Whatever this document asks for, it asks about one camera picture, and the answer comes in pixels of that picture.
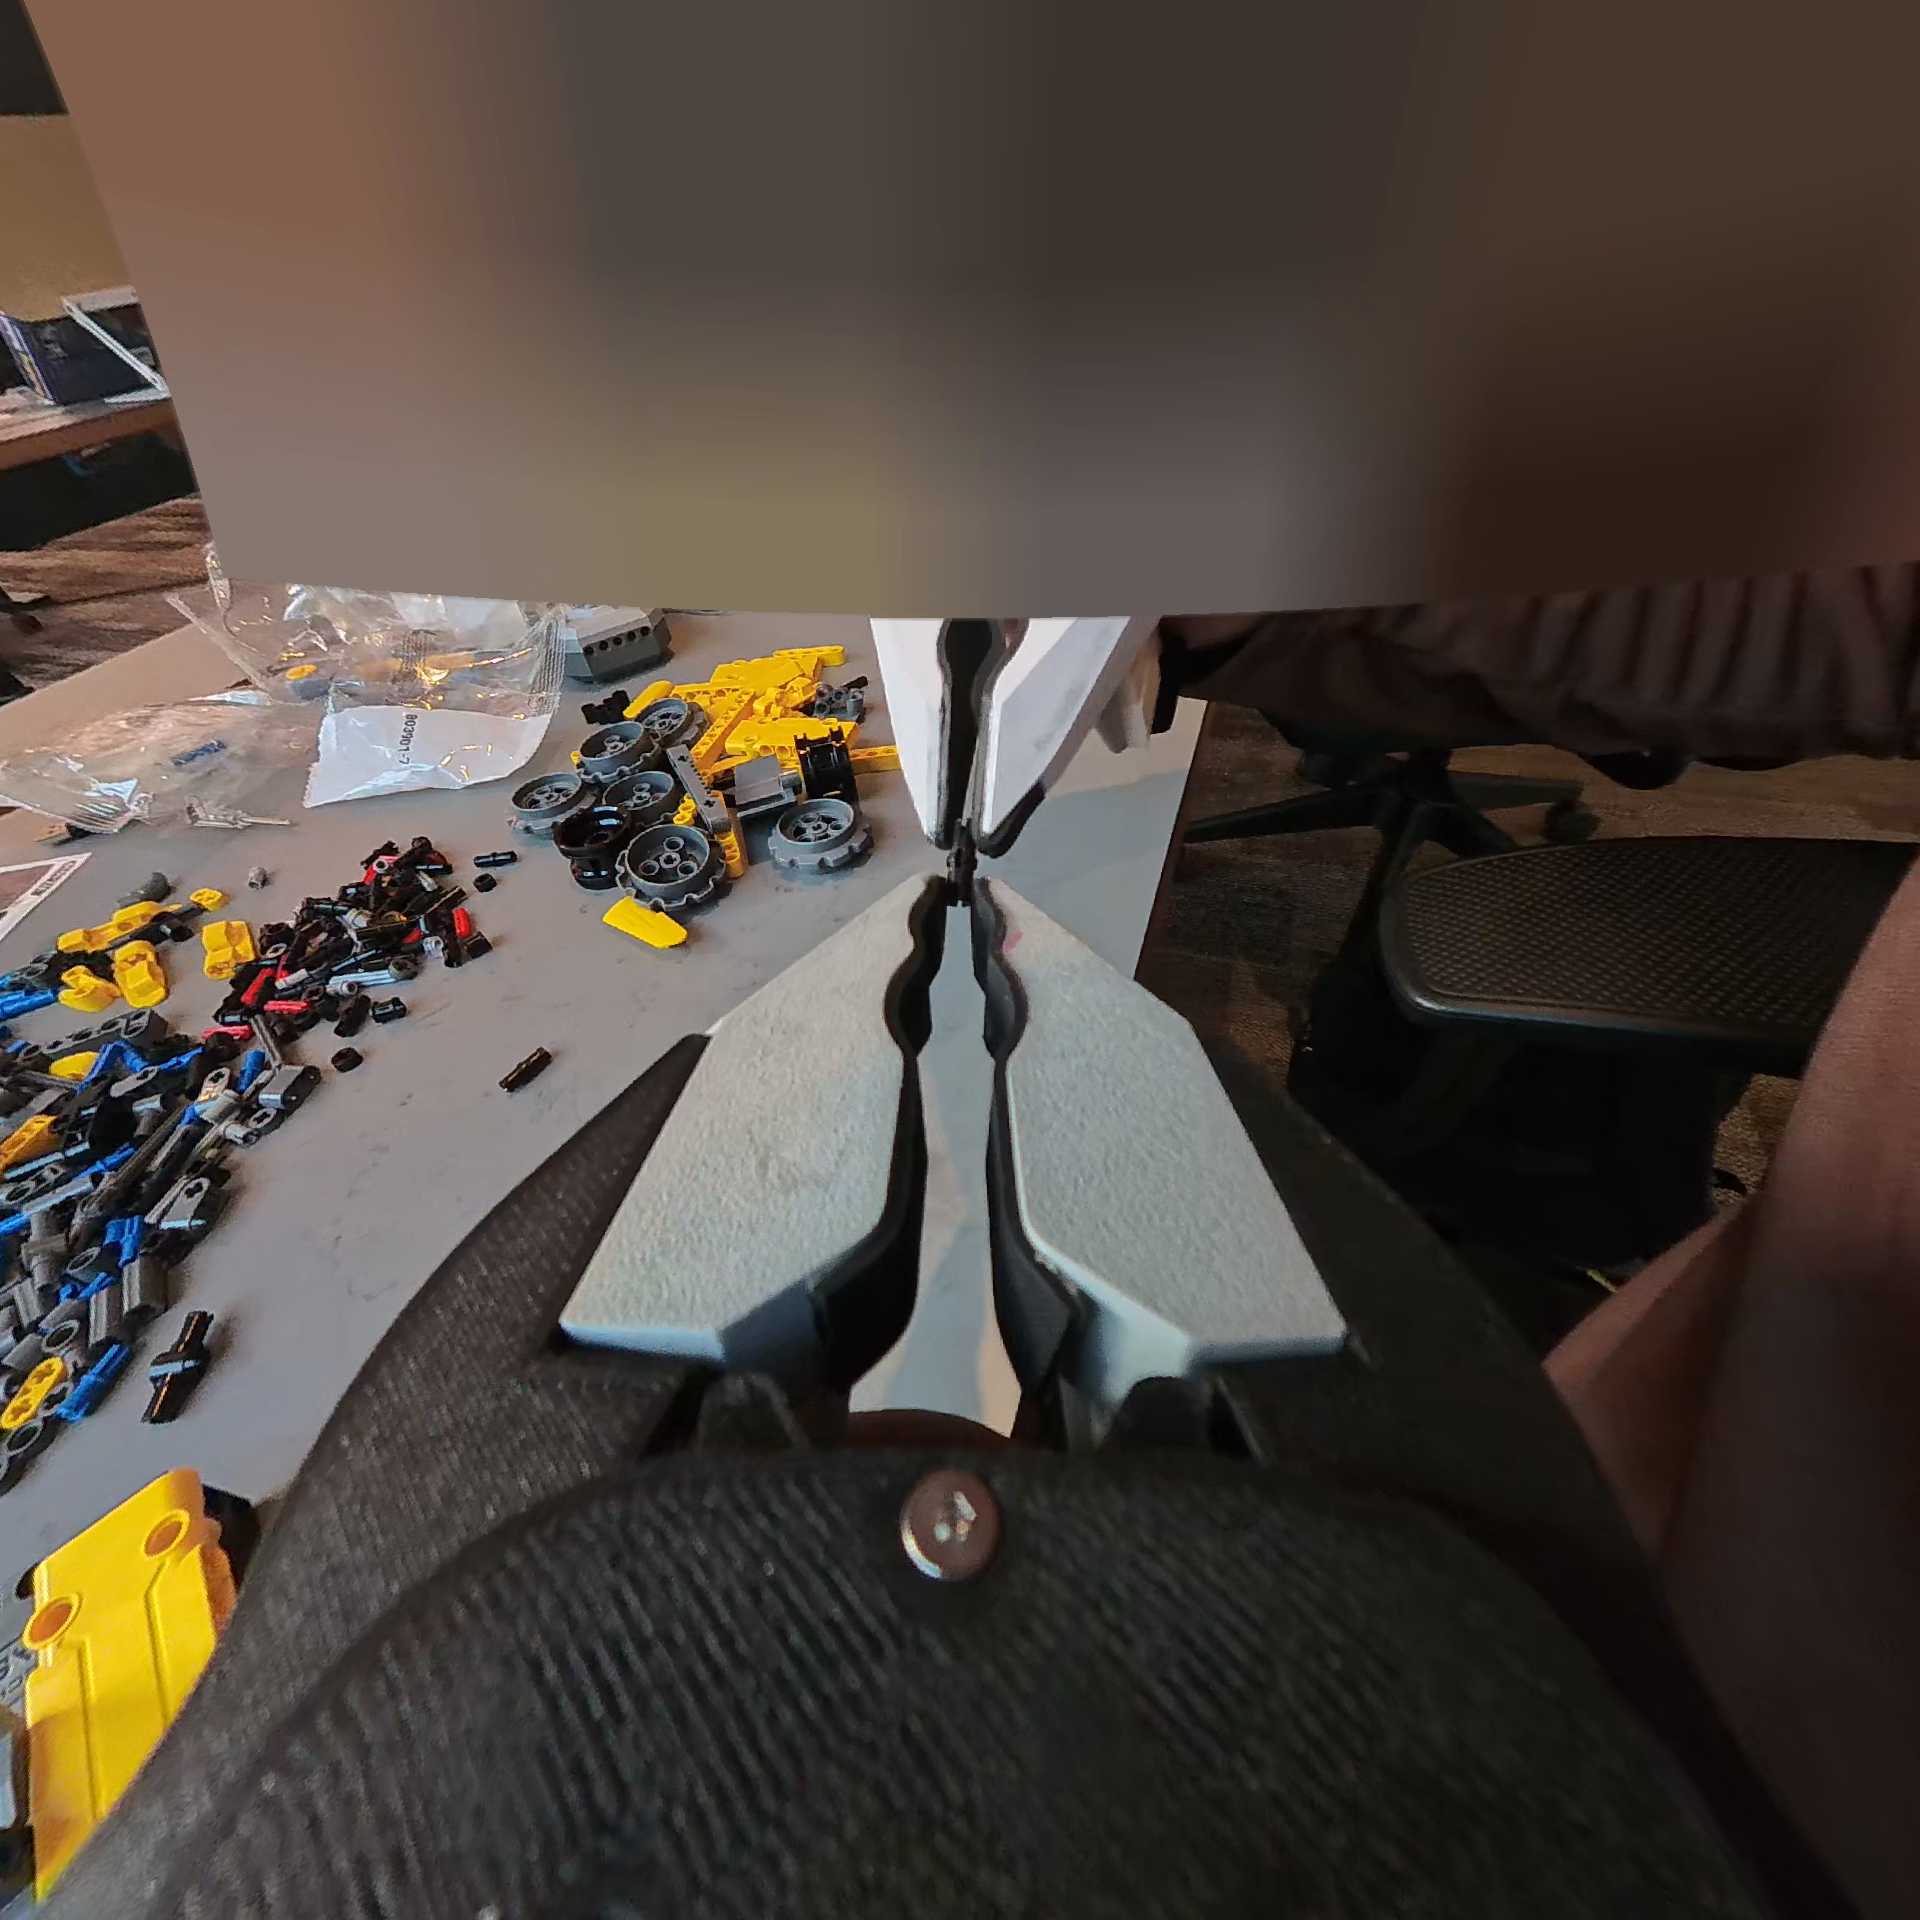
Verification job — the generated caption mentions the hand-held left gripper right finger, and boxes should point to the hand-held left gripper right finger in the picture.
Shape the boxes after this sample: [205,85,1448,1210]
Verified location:
[975,888,1353,1426]

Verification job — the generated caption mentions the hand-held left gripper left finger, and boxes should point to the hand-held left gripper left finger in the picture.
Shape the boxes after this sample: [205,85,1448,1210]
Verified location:
[561,888,946,1387]

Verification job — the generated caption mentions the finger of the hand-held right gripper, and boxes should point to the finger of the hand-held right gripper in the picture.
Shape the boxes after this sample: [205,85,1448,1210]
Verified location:
[870,616,961,858]
[966,616,1136,864]

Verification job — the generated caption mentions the pile of small building parts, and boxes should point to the pile of small building parts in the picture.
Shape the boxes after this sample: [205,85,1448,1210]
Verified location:
[0,841,512,1493]

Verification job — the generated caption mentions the yellow toy vehicle model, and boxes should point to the yellow toy vehicle model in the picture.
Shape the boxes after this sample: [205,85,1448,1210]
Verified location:
[0,1465,241,1898]

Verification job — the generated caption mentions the person's right forearm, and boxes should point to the person's right forearm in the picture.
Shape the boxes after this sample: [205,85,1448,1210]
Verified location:
[1155,565,1920,771]

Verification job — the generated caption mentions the grey desk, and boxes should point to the grey desk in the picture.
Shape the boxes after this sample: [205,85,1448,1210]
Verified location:
[0,610,1208,1594]

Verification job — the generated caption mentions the pile of yellow beams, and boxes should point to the pile of yellow beams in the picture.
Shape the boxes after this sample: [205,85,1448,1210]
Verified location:
[615,647,903,878]

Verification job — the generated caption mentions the group of grey toothed wheels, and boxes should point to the group of grey toothed wheels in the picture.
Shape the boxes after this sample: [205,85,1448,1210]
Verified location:
[504,697,878,918]

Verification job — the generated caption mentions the grey motor block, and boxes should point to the grey motor block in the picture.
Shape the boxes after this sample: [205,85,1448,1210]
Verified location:
[551,608,677,685]

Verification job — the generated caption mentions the white-labelled plastic bag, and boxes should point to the white-labelled plastic bag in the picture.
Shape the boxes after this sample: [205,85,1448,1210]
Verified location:
[301,697,559,813]

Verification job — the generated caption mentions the black office chair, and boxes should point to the black office chair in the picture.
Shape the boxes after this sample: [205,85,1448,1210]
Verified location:
[1186,736,1920,1279]

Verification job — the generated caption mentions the crumpled clear plastic bag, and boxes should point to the crumpled clear plastic bag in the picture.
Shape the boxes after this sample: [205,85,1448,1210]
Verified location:
[0,585,570,837]

